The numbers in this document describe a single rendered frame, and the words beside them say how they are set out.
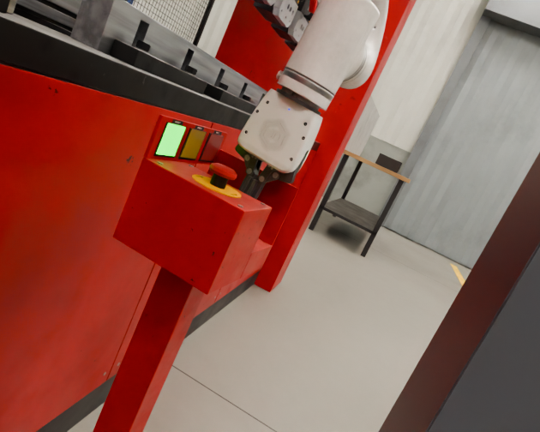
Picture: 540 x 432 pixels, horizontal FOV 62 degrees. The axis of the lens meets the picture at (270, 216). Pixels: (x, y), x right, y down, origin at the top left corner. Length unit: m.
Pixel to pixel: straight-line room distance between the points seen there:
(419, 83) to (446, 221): 2.29
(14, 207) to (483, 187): 7.56
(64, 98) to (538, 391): 0.62
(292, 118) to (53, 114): 0.32
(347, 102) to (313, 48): 1.79
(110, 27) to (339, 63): 0.41
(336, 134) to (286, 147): 1.78
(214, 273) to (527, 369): 0.35
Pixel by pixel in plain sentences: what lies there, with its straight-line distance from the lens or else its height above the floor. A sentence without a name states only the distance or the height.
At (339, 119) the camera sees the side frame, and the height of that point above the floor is 1.03.
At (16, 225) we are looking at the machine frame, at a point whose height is 0.62.
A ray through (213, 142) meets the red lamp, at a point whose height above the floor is 0.82.
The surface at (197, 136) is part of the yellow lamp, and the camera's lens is 0.69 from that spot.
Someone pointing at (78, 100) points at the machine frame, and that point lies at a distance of 0.68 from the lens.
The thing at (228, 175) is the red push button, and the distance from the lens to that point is 0.60.
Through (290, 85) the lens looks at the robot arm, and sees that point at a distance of 0.66.
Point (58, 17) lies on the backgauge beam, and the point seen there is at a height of 0.90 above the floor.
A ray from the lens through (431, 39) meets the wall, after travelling 8.17.
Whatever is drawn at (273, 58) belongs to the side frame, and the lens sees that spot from 2.57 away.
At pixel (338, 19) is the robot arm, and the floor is 1.05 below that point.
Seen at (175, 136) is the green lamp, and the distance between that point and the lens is 0.64.
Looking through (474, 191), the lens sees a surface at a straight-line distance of 7.92.
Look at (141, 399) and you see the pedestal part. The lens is 0.78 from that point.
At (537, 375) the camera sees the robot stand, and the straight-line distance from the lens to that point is 0.49.
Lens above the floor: 0.90
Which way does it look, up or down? 11 degrees down
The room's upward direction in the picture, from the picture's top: 25 degrees clockwise
